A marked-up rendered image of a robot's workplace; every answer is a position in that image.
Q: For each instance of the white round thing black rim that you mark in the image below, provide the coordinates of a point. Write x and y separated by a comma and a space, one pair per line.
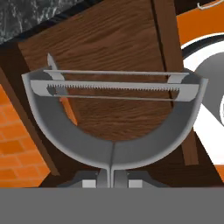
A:
210, 137

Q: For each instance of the grey metal peeler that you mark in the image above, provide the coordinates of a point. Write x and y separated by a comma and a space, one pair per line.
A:
73, 140

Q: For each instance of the brown wooden cupboard door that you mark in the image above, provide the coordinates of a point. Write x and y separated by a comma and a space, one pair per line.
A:
116, 40

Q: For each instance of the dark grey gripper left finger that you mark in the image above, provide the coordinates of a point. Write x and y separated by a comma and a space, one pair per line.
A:
102, 178

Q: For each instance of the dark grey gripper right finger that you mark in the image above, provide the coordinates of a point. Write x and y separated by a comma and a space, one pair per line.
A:
120, 178

